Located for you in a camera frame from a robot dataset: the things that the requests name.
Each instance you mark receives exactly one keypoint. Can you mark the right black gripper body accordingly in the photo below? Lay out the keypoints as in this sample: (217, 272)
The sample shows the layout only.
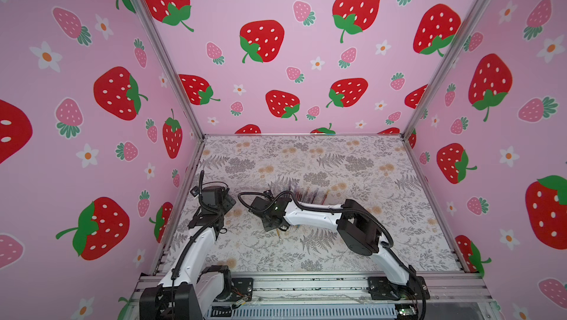
(268, 218)

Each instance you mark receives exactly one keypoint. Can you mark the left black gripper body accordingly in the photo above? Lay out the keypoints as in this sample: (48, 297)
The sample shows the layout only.
(226, 202)

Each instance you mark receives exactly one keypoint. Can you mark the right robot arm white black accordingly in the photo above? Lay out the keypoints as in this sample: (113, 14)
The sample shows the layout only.
(360, 230)

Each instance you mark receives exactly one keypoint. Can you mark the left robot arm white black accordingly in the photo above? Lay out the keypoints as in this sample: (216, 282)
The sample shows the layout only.
(188, 290)

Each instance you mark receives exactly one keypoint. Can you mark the red pencil far right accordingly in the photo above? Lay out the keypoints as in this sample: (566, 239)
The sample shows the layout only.
(327, 195)

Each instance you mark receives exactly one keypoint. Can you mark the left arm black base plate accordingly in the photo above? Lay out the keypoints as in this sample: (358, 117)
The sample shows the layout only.
(240, 289)

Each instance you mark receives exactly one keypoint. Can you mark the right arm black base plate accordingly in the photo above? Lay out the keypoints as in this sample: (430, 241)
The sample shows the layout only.
(380, 288)

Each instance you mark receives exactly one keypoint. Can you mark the aluminium frame rail base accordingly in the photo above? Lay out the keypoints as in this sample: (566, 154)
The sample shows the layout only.
(454, 295)

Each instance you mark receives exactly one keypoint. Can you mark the left aluminium corner post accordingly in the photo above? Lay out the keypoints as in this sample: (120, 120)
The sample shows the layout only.
(171, 13)

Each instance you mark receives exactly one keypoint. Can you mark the aluminium corner post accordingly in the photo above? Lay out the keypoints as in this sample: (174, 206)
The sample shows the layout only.
(171, 13)
(474, 15)

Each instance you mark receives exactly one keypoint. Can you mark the right aluminium corner post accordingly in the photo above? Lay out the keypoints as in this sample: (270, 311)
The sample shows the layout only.
(474, 15)

